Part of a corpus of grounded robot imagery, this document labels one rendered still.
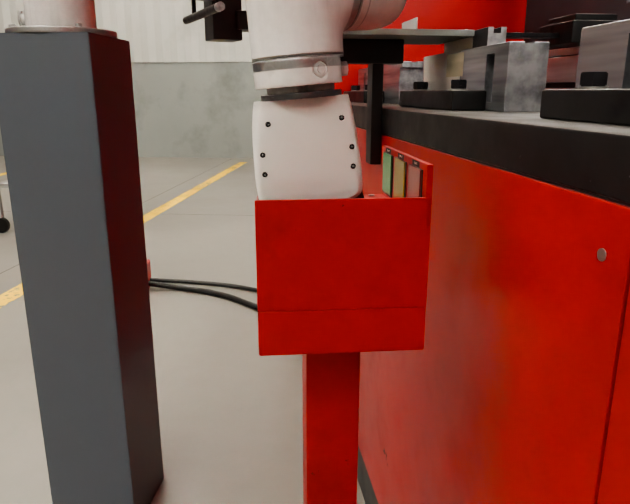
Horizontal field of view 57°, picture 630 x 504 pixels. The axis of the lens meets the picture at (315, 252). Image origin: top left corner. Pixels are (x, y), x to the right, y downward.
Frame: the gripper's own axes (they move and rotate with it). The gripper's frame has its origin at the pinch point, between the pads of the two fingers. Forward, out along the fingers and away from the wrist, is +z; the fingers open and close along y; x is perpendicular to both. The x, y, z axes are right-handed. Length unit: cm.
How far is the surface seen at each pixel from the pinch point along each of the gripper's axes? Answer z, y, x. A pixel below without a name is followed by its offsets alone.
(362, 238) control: -2.2, -4.1, 5.0
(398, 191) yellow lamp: -4.3, -9.8, -4.7
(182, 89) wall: -26, 109, -800
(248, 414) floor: 74, 17, -96
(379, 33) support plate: -23, -16, -42
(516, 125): -10.8, -19.4, 2.9
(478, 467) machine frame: 26.7, -16.1, 1.1
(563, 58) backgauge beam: -17, -55, -58
